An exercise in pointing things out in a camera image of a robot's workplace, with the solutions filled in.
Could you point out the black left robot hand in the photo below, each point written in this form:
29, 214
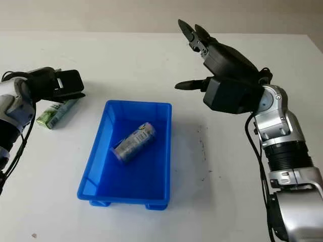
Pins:
41, 84

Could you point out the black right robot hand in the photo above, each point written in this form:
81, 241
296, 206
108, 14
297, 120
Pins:
227, 63

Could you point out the green and white carton box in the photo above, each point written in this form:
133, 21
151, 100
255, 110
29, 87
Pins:
55, 114

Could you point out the silver purple-capped can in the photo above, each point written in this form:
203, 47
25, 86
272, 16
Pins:
133, 143

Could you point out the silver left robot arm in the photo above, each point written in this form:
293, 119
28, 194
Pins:
12, 108

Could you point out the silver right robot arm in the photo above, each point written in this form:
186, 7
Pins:
285, 141

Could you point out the blue plastic tray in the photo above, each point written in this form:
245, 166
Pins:
131, 176

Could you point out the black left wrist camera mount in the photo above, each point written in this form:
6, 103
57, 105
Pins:
69, 82

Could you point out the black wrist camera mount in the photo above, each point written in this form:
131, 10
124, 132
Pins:
69, 82
227, 95

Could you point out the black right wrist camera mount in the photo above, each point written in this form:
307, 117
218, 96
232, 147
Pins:
227, 95

